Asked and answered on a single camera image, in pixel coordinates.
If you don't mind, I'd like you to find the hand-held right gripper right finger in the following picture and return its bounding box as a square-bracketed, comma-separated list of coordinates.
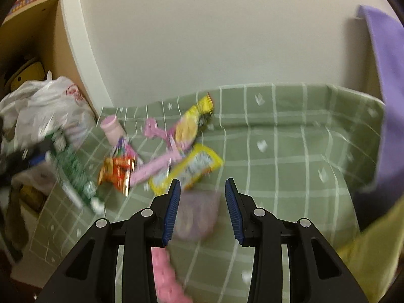
[225, 178, 371, 303]

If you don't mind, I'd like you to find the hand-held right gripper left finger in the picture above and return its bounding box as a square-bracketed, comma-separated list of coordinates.
[36, 178, 182, 303]

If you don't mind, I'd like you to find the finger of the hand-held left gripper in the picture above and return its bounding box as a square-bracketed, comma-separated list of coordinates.
[8, 142, 56, 177]

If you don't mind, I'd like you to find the pale purple translucent wrapper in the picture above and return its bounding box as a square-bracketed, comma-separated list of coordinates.
[172, 189, 221, 240]

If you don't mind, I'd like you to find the green white carton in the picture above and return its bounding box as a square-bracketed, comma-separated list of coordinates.
[46, 133, 106, 213]

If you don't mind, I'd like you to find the pink snack wrapper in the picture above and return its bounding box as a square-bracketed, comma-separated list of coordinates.
[128, 117, 193, 187]

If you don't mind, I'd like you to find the yellow white snack wrapper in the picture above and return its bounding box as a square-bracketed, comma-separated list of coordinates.
[148, 143, 224, 196]

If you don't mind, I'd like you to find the red orange snack wrapper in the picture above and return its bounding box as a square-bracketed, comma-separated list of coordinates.
[98, 155, 138, 194]

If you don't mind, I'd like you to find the multicoloured snack wrapper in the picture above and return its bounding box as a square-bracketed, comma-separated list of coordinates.
[112, 136, 139, 161]

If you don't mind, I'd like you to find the green checked tablecloth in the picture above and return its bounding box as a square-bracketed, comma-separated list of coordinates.
[11, 84, 387, 303]

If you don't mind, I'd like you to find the white plastic bag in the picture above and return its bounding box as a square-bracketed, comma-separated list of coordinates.
[0, 71, 97, 193]

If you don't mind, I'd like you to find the pink caterpillar toy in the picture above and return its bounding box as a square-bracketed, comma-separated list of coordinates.
[151, 246, 193, 303]

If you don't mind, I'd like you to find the small pink cup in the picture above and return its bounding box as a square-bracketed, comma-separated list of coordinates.
[100, 115, 125, 147]

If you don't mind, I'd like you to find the long yellow black wrapper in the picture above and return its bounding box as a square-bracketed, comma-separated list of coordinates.
[173, 93, 215, 150]

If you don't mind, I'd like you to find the wooden shelf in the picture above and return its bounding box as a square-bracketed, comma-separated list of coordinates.
[0, 0, 102, 120]

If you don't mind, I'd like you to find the purple pillow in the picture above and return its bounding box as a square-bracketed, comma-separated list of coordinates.
[353, 5, 404, 228]

